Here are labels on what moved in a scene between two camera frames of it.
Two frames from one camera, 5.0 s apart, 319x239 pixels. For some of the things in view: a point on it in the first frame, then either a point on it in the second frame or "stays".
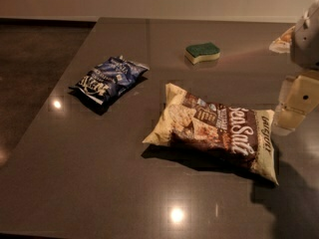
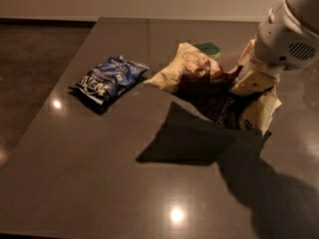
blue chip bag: x=110 y=78 stays
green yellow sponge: x=202 y=52 stays
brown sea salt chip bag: x=235 y=134 to x=194 y=80
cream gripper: x=307 y=42 to x=280 y=39
